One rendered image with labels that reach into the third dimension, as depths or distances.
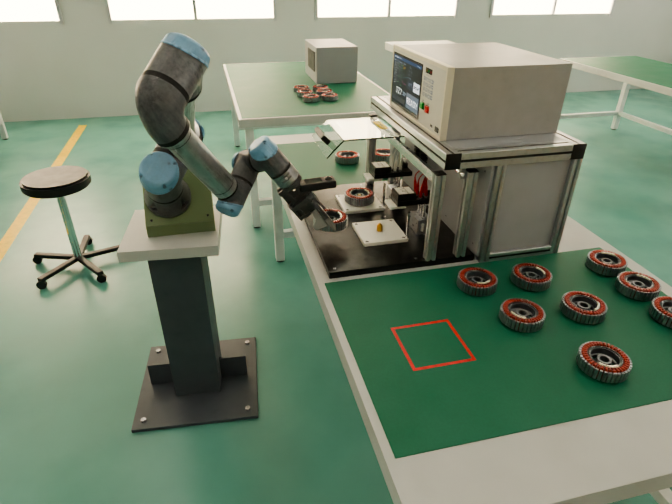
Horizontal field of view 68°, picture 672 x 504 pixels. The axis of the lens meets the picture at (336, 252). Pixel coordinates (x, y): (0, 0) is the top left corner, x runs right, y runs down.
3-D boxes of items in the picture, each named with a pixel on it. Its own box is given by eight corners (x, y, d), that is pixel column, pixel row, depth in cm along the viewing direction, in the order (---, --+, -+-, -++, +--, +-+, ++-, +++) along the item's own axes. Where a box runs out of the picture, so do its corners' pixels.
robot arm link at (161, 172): (137, 194, 158) (128, 177, 145) (156, 159, 162) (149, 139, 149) (173, 209, 159) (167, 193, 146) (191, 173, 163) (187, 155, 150)
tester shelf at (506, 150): (444, 170, 136) (446, 154, 134) (370, 108, 193) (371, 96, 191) (583, 158, 146) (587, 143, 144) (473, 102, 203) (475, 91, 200)
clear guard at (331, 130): (326, 158, 162) (326, 141, 159) (311, 136, 182) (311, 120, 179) (419, 151, 169) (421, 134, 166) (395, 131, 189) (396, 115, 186)
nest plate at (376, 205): (345, 214, 180) (345, 211, 180) (335, 197, 193) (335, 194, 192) (384, 210, 183) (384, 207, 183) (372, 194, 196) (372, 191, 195)
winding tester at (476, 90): (439, 141, 144) (448, 67, 133) (389, 104, 180) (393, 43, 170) (557, 133, 152) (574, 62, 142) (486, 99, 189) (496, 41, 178)
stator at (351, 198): (351, 209, 181) (351, 199, 179) (339, 197, 190) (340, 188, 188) (379, 204, 185) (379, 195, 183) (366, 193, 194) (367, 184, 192)
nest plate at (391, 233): (364, 246, 160) (364, 243, 159) (351, 225, 172) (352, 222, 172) (408, 241, 163) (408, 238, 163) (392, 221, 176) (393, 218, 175)
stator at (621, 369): (571, 347, 122) (575, 336, 120) (621, 355, 120) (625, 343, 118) (580, 380, 113) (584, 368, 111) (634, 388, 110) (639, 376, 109)
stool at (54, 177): (19, 292, 268) (-18, 197, 240) (42, 248, 309) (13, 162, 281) (125, 280, 280) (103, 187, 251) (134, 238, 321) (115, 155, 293)
